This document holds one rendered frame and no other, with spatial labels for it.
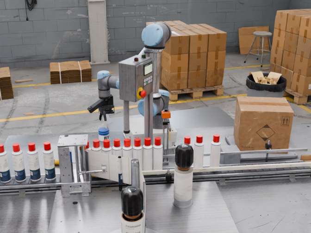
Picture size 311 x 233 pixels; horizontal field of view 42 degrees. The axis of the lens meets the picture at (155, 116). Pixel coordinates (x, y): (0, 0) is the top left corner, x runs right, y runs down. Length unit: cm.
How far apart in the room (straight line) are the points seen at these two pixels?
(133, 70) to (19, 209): 85
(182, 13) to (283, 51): 247
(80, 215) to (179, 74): 390
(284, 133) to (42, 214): 140
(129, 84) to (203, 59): 374
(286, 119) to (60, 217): 135
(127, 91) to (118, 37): 560
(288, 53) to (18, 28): 438
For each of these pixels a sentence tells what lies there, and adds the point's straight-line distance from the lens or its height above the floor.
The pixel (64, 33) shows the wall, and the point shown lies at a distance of 739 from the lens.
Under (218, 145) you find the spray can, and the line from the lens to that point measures 212.
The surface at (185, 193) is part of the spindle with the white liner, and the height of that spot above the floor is 96.
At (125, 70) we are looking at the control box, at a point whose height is 144.
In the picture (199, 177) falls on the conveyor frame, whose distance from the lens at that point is 215.
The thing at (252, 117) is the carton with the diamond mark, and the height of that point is 108.
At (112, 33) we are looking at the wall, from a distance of 751.
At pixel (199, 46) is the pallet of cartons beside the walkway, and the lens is 556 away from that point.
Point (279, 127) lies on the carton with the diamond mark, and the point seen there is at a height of 102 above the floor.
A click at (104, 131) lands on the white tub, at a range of 258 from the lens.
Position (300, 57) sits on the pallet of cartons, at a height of 62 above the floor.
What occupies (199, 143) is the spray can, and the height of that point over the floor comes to 105.
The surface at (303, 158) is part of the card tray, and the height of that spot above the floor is 85.
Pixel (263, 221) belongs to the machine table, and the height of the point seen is 83.
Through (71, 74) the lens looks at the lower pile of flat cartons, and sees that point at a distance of 642.
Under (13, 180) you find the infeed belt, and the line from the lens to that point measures 221.
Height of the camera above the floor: 199
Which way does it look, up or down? 23 degrees down
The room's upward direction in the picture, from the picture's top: straight up
